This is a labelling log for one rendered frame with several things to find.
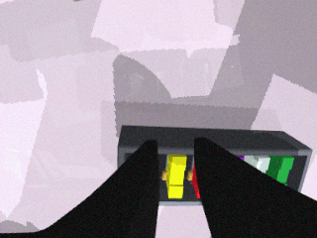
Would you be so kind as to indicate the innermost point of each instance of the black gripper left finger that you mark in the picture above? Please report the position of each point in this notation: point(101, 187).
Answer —
point(126, 205)

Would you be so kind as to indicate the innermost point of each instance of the dark grey fuse block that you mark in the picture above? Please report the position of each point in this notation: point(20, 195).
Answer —
point(275, 153)

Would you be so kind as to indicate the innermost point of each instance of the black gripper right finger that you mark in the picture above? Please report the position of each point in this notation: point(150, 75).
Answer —
point(242, 202)

